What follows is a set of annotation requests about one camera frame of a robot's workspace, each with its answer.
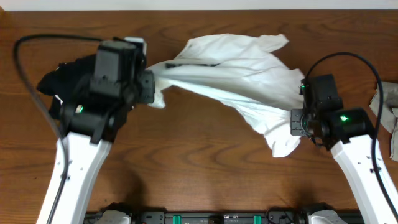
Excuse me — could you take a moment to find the white t-shirt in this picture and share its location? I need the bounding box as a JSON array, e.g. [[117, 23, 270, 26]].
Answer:
[[150, 34, 304, 157]]

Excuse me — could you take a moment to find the black folded clothes pile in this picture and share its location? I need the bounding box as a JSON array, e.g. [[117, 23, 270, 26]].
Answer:
[[36, 54, 96, 120]]

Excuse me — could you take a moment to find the grey cloth at right edge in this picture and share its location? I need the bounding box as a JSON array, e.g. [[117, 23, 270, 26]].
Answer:
[[381, 82, 397, 161]]

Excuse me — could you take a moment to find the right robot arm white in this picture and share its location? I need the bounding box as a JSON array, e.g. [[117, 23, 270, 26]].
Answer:
[[290, 108, 397, 223]]

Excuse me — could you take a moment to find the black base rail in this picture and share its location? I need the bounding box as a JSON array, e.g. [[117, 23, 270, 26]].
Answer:
[[83, 203, 364, 224]]

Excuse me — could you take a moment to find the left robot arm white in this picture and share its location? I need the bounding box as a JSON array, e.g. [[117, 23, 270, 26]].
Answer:
[[37, 69, 155, 223]]

